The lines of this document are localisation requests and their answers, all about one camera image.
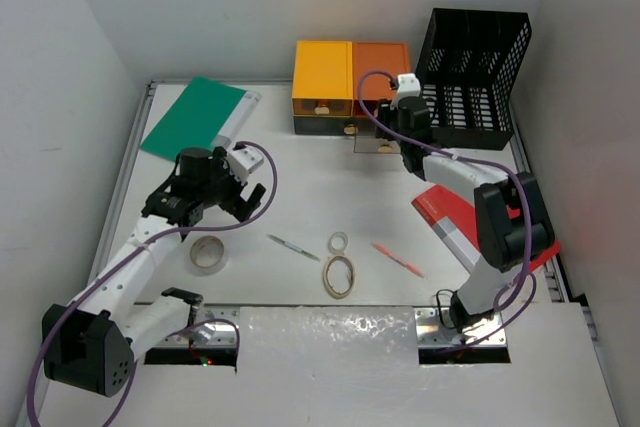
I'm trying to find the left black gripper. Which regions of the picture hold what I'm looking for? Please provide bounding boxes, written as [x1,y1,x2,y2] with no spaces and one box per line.
[196,148,262,222]

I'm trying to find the transparent grey drawer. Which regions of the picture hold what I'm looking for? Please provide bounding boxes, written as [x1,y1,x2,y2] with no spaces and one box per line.
[293,116,358,136]
[353,118,400,155]

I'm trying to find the green white pen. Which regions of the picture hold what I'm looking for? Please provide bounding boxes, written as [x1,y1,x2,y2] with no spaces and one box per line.
[266,234,321,262]

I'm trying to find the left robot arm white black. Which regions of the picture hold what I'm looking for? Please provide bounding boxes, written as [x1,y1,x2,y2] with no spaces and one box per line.
[42,142,275,397]

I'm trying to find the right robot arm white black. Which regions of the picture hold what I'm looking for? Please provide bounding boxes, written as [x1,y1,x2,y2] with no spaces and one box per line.
[363,96,555,331]

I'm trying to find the orange drawer box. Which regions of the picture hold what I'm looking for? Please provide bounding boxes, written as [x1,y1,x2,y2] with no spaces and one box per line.
[352,42,411,118]

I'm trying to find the wide clear tape roll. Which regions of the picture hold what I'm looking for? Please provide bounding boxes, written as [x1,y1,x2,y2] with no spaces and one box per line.
[188,235,229,276]

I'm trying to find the black mesh file rack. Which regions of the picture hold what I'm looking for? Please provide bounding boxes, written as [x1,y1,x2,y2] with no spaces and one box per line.
[415,8,532,151]

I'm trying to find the green clip file folder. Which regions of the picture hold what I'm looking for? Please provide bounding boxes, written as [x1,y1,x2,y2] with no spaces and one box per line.
[140,77,261,161]

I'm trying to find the small white tape roll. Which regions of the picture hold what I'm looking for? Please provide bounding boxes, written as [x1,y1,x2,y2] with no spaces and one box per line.
[328,231,349,255]

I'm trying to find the yellow drawer box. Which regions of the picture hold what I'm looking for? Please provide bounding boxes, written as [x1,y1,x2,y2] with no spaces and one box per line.
[292,40,354,117]

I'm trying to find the red clip file folder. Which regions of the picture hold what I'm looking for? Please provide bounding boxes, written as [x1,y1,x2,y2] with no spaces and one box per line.
[410,183,563,274]

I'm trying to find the orange red pen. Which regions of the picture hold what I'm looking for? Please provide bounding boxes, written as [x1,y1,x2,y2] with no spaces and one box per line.
[371,243,424,278]

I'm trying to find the white foam front board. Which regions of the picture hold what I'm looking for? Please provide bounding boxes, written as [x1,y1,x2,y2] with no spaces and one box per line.
[40,303,617,426]

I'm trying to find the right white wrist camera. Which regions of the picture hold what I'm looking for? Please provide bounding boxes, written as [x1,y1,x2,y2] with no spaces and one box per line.
[393,73,421,99]

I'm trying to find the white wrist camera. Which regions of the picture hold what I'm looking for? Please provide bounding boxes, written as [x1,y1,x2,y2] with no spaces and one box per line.
[393,73,421,99]
[226,145,264,183]

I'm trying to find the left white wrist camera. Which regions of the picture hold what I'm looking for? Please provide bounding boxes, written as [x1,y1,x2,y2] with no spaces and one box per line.
[226,145,264,183]

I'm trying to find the thin brown tape ring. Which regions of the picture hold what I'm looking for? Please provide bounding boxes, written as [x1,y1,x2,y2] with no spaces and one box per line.
[321,254,359,300]

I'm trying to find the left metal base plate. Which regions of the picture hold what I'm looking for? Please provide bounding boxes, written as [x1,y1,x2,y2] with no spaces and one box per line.
[154,304,240,351]

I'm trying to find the metal base plate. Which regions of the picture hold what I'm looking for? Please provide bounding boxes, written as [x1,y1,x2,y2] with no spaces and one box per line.
[154,304,240,351]
[414,306,507,349]

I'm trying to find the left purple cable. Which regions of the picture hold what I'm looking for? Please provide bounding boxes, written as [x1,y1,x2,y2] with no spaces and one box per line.
[25,140,279,427]

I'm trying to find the purple cable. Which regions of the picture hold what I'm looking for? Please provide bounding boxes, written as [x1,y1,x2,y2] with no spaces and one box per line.
[25,140,279,427]
[357,69,538,348]

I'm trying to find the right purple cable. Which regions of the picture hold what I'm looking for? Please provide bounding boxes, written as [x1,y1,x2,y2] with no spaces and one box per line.
[357,69,538,348]

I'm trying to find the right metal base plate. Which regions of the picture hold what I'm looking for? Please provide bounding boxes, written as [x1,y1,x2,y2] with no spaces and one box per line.
[414,306,507,349]

